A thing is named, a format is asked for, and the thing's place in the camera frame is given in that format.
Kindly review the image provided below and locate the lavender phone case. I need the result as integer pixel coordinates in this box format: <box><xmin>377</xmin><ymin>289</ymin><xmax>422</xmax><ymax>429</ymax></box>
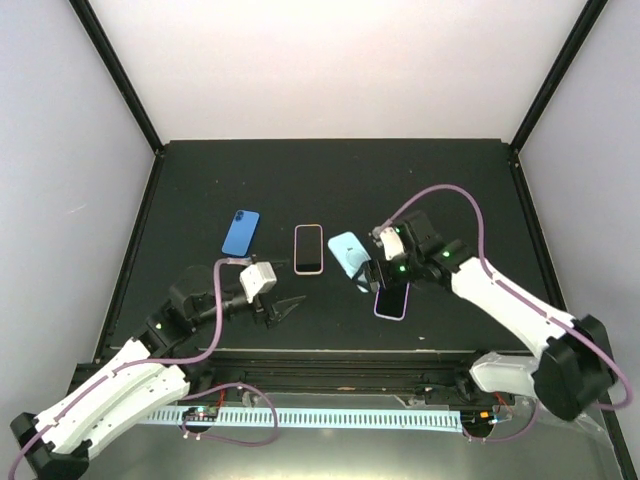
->
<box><xmin>373</xmin><ymin>282</ymin><xmax>412</xmax><ymax>321</ymax></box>

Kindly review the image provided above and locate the light blue phone case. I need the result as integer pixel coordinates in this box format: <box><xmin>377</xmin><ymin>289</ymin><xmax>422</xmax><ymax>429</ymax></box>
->
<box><xmin>328</xmin><ymin>231</ymin><xmax>370</xmax><ymax>293</ymax></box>

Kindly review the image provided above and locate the blue phone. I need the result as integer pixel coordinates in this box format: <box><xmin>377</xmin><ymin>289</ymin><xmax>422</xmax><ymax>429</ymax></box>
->
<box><xmin>221</xmin><ymin>210</ymin><xmax>260</xmax><ymax>257</ymax></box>

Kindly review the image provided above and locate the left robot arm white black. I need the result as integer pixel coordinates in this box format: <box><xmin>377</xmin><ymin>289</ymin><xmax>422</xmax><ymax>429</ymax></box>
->
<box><xmin>10</xmin><ymin>258</ymin><xmax>305</xmax><ymax>479</ymax></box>

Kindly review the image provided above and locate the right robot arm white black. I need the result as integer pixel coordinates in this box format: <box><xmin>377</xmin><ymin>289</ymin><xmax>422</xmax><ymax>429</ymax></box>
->
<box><xmin>361</xmin><ymin>211</ymin><xmax>620</xmax><ymax>421</ymax></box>

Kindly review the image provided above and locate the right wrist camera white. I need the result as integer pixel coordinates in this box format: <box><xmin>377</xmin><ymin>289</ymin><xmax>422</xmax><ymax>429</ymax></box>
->
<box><xmin>371</xmin><ymin>226</ymin><xmax>405</xmax><ymax>261</ymax></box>

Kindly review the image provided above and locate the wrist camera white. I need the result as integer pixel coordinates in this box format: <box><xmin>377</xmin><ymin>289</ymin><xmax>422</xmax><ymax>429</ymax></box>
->
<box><xmin>239</xmin><ymin>262</ymin><xmax>277</xmax><ymax>304</ymax></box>
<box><xmin>371</xmin><ymin>226</ymin><xmax>405</xmax><ymax>261</ymax></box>

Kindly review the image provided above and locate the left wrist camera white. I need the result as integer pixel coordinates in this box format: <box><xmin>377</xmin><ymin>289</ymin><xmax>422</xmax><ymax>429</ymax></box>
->
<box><xmin>239</xmin><ymin>262</ymin><xmax>277</xmax><ymax>304</ymax></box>

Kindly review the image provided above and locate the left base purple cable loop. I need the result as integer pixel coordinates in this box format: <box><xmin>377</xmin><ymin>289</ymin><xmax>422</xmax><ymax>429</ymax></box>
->
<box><xmin>180</xmin><ymin>382</ymin><xmax>280</xmax><ymax>445</ymax></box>

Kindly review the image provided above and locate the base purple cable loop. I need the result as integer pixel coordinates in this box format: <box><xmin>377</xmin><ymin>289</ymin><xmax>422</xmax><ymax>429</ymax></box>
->
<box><xmin>462</xmin><ymin>394</ymin><xmax>539</xmax><ymax>445</ymax></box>
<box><xmin>180</xmin><ymin>382</ymin><xmax>280</xmax><ymax>445</ymax></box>

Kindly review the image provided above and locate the white slotted cable duct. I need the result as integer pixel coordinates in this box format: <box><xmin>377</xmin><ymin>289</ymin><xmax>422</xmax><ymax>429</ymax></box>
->
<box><xmin>139</xmin><ymin>406</ymin><xmax>462</xmax><ymax>433</ymax></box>

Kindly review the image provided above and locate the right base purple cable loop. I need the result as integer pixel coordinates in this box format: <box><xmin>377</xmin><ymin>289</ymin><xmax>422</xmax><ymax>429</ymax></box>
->
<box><xmin>462</xmin><ymin>394</ymin><xmax>539</xmax><ymax>445</ymax></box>

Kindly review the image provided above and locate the right black frame post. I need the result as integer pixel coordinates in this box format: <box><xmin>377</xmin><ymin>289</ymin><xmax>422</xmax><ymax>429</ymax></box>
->
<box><xmin>508</xmin><ymin>0</ymin><xmax>610</xmax><ymax>151</ymax></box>

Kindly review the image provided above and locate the black frame post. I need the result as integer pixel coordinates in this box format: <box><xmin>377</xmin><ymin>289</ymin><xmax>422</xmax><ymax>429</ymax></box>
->
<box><xmin>67</xmin><ymin>0</ymin><xmax>166</xmax><ymax>156</ymax></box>
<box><xmin>508</xmin><ymin>0</ymin><xmax>610</xmax><ymax>151</ymax></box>

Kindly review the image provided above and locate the left black frame post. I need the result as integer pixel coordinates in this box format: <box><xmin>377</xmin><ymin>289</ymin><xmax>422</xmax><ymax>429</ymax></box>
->
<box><xmin>67</xmin><ymin>0</ymin><xmax>166</xmax><ymax>156</ymax></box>

